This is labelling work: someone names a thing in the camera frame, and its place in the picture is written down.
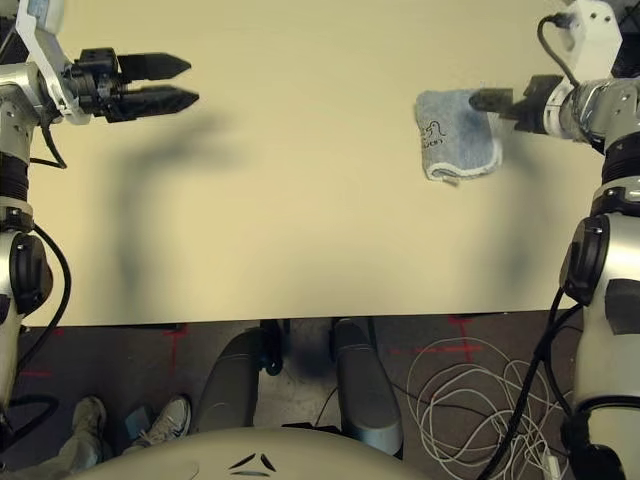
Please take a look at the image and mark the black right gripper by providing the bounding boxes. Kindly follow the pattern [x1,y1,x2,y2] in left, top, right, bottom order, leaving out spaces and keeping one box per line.
[468,74,565,135]

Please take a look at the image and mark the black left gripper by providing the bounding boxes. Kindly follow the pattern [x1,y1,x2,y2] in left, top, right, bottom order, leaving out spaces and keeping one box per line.
[62,48,200,124]

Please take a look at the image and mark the blue-grey terry rag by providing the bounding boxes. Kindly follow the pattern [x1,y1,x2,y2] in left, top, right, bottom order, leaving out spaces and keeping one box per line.
[412,87,504,186]

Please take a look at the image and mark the grey robot left leg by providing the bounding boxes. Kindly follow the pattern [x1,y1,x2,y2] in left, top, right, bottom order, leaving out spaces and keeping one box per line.
[192,329,264,436]

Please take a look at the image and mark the grey robot leg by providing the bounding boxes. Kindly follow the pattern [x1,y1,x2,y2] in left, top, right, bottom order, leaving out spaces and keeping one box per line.
[332,318,404,459]
[192,329,264,436]

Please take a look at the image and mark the grey robot right leg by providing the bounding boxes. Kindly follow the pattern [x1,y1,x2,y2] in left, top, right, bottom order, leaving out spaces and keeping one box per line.
[332,318,404,459]

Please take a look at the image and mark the grey worn sneaker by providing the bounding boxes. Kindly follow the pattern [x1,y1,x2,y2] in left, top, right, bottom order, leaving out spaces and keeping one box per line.
[72,396,107,441]

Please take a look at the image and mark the white sneaker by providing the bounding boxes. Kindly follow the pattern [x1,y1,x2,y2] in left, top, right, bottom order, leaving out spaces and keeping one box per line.
[132,396,192,449]

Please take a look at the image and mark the blue-grey floor pedal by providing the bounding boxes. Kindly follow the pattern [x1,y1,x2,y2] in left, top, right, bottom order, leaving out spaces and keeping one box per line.
[122,407,157,441]

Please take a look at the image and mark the grey trouser leg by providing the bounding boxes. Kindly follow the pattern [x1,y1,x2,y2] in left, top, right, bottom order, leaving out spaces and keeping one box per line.
[0,434,116,480]

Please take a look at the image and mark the beige robot torso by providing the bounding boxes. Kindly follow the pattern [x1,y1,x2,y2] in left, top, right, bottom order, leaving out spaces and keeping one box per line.
[64,425,496,480]

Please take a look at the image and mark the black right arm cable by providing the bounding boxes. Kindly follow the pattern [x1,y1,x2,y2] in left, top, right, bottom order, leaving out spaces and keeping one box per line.
[479,14,586,480]

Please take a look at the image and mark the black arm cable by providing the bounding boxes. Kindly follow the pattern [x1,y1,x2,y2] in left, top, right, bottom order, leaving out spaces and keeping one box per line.
[0,119,74,436]
[479,14,586,480]

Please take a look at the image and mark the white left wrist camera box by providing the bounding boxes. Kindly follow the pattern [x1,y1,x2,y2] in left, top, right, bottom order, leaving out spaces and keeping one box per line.
[14,0,81,125]

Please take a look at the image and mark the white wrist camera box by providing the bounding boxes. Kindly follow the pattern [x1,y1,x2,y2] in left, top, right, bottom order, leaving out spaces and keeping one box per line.
[14,0,81,125]
[559,0,624,84]

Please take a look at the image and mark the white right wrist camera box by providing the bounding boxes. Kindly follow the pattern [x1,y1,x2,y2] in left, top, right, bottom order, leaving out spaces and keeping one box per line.
[559,0,624,84]

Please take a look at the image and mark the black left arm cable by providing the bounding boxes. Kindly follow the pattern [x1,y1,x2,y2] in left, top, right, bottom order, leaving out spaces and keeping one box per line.
[0,119,74,436]

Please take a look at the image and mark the white tangled floor cable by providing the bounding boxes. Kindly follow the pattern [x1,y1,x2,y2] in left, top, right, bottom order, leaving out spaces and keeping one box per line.
[405,337,576,480]

